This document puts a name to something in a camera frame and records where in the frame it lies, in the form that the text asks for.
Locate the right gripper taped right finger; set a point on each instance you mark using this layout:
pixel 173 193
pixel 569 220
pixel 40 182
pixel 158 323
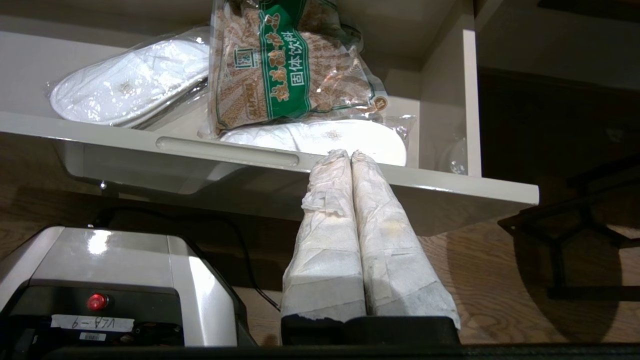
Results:
pixel 395 260

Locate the green clear snack bag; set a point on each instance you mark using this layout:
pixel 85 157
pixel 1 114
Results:
pixel 290 65

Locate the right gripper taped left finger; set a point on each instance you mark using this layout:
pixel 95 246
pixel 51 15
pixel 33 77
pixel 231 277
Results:
pixel 327 250

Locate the white slipper in plastic wrap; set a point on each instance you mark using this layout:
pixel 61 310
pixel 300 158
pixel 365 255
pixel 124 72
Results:
pixel 130 85
pixel 350 140

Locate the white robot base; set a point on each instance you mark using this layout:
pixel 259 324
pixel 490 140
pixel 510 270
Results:
pixel 120 260

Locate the wide beige cabinet drawer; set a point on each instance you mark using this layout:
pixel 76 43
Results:
pixel 450 195

